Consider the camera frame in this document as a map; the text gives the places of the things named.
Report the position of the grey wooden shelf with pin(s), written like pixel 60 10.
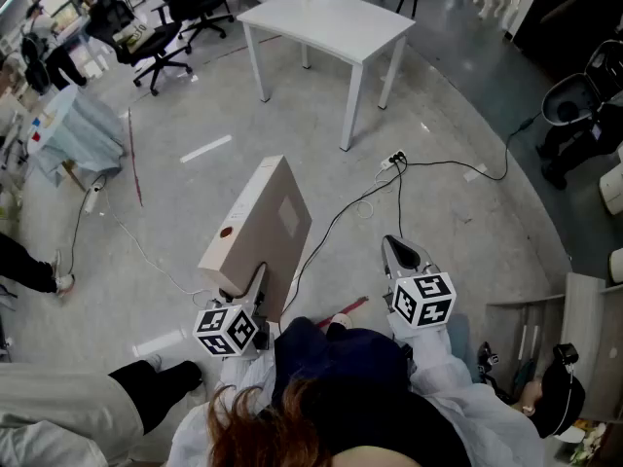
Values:
pixel 584 319

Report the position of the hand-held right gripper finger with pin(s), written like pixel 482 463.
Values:
pixel 424 260
pixel 388 256

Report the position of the person's left forearm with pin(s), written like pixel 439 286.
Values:
pixel 248 382

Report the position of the person's legs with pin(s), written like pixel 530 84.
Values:
pixel 340 358

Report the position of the person's right forearm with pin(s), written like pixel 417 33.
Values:
pixel 433 353

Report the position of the beige tote bag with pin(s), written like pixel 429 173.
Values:
pixel 134 34

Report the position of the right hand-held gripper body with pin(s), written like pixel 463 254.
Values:
pixel 423 299

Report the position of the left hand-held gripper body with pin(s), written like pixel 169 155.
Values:
pixel 226 331

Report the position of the white round container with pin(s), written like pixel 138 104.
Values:
pixel 617 265
pixel 614 188

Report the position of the beige cardboard box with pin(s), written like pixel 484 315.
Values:
pixel 272 241

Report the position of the black and white machine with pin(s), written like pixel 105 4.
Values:
pixel 574 110

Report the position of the black office chair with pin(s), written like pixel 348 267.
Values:
pixel 204 3
pixel 156 42

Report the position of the round table with blue cloth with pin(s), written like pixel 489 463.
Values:
pixel 78 134

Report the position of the person's white shoe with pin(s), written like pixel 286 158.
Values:
pixel 340 320

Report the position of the person's torso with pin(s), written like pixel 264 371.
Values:
pixel 389 426

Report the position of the white power strip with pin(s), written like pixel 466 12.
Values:
pixel 392 159
pixel 92 198

